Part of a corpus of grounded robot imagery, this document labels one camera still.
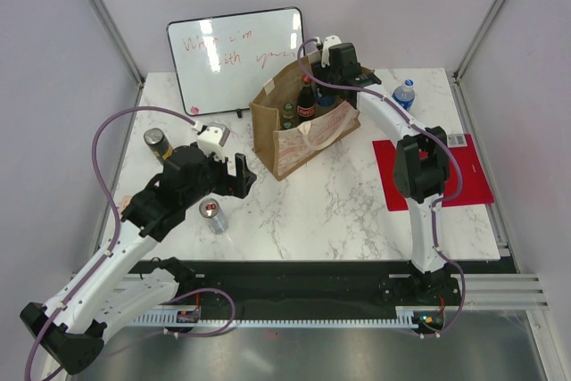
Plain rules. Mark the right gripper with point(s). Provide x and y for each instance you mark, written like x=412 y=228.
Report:
x=318 y=70

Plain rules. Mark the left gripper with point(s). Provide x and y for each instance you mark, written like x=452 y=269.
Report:
x=237 y=186

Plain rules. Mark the blue-label water bottle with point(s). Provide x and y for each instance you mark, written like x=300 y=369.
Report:
x=325 y=101
x=405 y=94

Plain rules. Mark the Coca-Cola glass bottle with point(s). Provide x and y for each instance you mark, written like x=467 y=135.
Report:
x=306 y=105

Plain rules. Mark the brown canvas tote bag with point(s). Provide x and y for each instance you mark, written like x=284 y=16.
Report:
x=283 y=151

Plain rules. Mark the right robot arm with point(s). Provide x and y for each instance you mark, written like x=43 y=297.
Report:
x=422 y=159

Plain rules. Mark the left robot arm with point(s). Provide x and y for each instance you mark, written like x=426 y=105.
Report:
x=74 y=325

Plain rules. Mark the silver beverage can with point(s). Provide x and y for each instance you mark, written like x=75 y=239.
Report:
x=215 y=217

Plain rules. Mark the black and yellow can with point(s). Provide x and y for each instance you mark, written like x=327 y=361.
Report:
x=158 y=143

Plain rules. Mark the white dry-erase board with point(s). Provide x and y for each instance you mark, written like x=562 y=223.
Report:
x=223 y=62

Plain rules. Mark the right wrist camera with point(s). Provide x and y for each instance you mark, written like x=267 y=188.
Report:
x=324 y=48

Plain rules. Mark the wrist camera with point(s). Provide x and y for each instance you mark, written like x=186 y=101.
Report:
x=324 y=48
x=212 y=139

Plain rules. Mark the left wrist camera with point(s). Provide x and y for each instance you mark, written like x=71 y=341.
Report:
x=212 y=139

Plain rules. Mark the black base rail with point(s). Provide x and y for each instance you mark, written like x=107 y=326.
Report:
x=308 y=290

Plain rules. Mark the white cable duct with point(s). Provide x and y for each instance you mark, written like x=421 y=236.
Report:
x=170 y=317

